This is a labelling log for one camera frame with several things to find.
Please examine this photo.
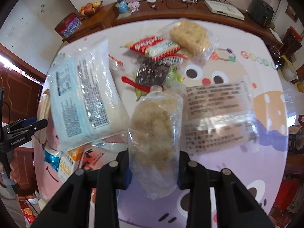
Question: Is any large white noodle bag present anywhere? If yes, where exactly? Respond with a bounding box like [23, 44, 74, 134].
[48, 38, 129, 152]

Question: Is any clear bag with text label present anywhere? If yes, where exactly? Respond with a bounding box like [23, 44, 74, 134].
[181, 79, 260, 157]

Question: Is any clear-wrapped rice puff snack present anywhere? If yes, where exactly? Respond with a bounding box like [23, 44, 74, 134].
[128, 86, 183, 200]

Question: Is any person left hand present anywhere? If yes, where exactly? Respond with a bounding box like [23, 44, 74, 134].
[0, 155, 21, 188]

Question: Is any blue foil candy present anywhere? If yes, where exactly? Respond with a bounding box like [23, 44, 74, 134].
[44, 147, 62, 172]

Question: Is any brown wooden door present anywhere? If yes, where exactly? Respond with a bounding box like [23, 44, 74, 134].
[1, 45, 46, 197]

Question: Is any orange white snack packet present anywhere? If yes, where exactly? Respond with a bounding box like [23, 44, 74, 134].
[58, 145, 107, 182]

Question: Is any red round gift tin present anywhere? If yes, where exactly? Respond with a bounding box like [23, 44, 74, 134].
[55, 12, 81, 39]

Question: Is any fruit bowl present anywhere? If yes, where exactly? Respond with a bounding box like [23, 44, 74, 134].
[79, 1, 103, 17]

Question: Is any dark chocolate snack packet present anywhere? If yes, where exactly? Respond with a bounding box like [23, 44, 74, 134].
[131, 58, 171, 87]

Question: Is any red white cookies packet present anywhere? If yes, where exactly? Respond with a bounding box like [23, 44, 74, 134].
[122, 35, 189, 63]

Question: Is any blue snow globe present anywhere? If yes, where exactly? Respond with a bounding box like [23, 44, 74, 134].
[116, 0, 129, 13]

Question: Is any pink plush figurine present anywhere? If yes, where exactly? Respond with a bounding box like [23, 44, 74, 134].
[128, 0, 140, 13]

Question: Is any square rice cracker packet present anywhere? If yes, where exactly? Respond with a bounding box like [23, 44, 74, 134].
[159, 18, 219, 63]

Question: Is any red lidded tall canister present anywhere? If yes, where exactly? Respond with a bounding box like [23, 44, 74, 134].
[280, 26, 302, 58]

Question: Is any wooden tv cabinet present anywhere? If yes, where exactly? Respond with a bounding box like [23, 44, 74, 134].
[63, 0, 282, 49]

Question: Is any dark green air fryer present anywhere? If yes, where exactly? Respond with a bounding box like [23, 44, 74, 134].
[248, 0, 274, 28]

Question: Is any white set-top box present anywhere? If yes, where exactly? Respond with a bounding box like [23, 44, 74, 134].
[204, 0, 245, 21]

